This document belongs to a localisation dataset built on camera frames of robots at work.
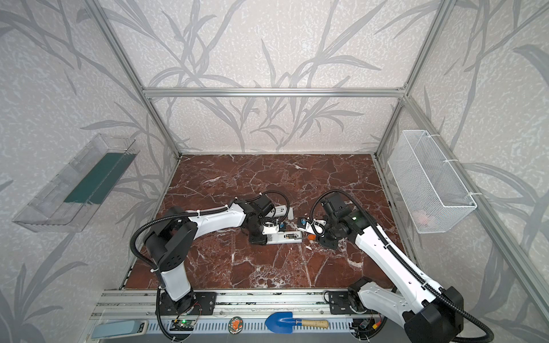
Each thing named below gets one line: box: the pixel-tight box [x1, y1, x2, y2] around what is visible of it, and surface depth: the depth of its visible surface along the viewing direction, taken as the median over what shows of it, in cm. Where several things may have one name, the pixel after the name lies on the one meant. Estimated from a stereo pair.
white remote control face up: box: [265, 230, 304, 246], surface depth 89 cm
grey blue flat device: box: [90, 320, 149, 340], surface depth 67 cm
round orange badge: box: [227, 315, 244, 336], surface depth 71 cm
